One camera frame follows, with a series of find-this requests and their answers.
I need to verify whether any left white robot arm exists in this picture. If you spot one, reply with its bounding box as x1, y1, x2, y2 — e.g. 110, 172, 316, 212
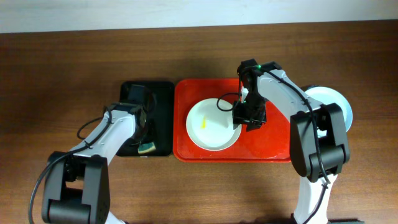
37, 102, 155, 223

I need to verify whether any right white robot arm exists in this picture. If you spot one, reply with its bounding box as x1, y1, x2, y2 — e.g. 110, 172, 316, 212
232, 59, 350, 223

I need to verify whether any red plastic tray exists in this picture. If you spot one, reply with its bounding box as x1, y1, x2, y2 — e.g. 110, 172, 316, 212
173, 78, 290, 162

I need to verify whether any green yellow sponge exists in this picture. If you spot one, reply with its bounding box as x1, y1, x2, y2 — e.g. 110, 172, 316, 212
137, 142, 156, 154

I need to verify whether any light blue plate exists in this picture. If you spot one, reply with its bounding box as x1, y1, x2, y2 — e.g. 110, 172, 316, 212
304, 86, 353, 132

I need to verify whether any black rectangular tray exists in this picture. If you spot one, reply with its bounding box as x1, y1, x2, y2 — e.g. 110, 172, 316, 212
117, 81, 175, 157

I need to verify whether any white plate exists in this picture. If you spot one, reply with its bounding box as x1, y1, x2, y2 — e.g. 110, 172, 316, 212
186, 98, 242, 151

